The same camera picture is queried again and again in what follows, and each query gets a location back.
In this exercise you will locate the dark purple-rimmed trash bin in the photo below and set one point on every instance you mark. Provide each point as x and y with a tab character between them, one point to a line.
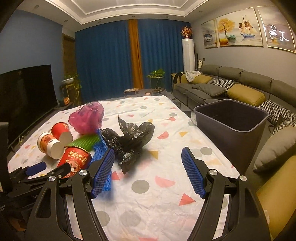
234	127

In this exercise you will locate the black television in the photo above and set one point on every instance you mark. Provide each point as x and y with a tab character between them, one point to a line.
27	94

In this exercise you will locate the red printed paper cup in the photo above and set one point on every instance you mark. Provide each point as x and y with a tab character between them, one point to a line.
77	157

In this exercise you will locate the orange white paper cup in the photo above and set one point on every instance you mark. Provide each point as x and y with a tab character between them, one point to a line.
49	145

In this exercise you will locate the mustard leather cushion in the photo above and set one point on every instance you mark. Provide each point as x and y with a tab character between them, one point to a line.
246	95

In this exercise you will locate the far mustard cushion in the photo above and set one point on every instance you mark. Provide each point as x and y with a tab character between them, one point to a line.
201	79

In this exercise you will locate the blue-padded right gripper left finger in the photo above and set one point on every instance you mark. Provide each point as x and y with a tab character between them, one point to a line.
99	170

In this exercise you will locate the flat grey cushion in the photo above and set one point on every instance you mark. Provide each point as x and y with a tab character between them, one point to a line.
210	89

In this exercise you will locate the blue curtain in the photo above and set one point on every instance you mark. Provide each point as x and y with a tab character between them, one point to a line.
104	62

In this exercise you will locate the black white patterned cushion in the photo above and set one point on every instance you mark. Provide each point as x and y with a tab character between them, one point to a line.
275	111

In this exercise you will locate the patterned white tablecloth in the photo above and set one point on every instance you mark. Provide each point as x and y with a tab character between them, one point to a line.
155	199

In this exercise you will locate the purple abstract painting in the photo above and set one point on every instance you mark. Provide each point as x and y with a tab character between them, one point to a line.
276	28

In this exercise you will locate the plant on stand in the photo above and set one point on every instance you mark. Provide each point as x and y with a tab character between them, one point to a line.
71	87

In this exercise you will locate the grey fabric cushion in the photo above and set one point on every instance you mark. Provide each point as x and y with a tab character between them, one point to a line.
276	151

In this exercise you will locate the orange curtain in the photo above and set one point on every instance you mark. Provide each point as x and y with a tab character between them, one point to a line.
136	60

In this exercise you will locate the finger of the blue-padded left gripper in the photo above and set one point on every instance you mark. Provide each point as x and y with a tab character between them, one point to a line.
36	168

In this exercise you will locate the pink plastic bag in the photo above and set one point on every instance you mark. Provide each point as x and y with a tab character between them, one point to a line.
88	119

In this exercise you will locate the sailboat painting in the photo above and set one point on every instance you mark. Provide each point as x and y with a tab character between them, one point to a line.
239	28

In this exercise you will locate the potted green plant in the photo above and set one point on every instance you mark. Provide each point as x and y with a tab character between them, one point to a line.
156	78

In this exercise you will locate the grey sectional sofa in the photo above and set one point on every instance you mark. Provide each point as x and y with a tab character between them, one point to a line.
261	205

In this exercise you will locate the green foam net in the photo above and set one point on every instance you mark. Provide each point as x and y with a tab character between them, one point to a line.
85	142

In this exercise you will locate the blue foam net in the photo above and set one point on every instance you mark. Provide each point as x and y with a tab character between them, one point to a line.
100	147

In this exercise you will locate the far patterned cushion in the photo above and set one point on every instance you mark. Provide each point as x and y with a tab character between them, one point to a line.
225	83

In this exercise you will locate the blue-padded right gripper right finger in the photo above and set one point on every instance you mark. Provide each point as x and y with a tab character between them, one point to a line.
196	170

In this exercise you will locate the houndstooth cushion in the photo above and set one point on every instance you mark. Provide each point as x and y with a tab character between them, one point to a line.
283	123

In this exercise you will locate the dark coffee table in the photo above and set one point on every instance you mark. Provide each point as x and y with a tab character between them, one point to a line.
134	92

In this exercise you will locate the flower decoration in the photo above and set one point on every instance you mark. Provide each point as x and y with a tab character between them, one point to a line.
186	32

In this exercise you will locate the white standing air conditioner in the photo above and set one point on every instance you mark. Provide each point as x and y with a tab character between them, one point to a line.
188	54

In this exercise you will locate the small landscape painting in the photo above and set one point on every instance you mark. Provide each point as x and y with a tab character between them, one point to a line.
209	34

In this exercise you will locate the black plastic bag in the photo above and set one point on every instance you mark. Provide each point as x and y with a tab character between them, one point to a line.
128	146

